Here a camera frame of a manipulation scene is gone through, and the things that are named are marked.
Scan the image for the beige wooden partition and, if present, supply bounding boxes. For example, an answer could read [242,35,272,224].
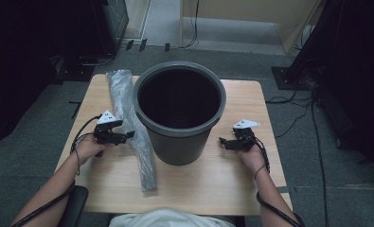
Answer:
[178,0,328,55]

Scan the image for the black hanging cable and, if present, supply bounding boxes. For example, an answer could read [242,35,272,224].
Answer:
[179,0,201,50]

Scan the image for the right hand-held gripper cable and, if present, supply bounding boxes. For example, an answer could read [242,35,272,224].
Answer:
[254,136,304,227]

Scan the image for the left hand-held gripper cable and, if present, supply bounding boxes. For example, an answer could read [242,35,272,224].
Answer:
[9,114,102,227]

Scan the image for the black floor tape strip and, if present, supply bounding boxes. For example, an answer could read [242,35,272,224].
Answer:
[69,100,82,120]

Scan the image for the dark curtain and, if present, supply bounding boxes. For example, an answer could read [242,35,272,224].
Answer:
[0,0,96,152]
[316,0,374,187]

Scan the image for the black floor plate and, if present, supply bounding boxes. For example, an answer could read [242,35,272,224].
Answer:
[53,56,96,84]

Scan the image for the person's right hand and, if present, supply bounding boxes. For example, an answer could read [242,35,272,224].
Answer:
[238,143,269,178]

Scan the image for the dark grey trash bin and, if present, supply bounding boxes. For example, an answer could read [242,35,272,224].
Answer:
[134,64,225,166]

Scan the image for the grey wrist band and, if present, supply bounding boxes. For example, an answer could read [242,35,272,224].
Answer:
[254,164,268,182]
[74,148,81,176]

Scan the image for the black cabinet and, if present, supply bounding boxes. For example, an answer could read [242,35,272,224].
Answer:
[89,0,130,58]

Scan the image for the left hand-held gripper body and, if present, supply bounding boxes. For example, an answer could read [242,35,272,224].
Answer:
[93,109,119,146]

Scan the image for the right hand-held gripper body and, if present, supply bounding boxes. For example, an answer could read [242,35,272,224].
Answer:
[232,118,261,151]

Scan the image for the person's left hand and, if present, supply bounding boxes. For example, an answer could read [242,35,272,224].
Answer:
[75,134,115,165]

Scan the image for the person's white shirt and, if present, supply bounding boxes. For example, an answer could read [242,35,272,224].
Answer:
[108,207,236,227]

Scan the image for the black metal stand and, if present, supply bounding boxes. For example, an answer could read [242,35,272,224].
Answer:
[271,0,344,92]

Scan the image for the long black floor cable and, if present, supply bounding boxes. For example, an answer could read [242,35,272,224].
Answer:
[311,79,329,227]

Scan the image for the hand-held gripper cable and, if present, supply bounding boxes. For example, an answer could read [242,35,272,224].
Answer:
[9,114,102,227]
[254,136,304,227]

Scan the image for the grey bin rim ring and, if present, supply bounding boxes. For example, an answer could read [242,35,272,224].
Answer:
[132,61,227,138]

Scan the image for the grey translucent garbage bag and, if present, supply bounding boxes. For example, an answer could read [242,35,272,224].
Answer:
[105,69,159,193]

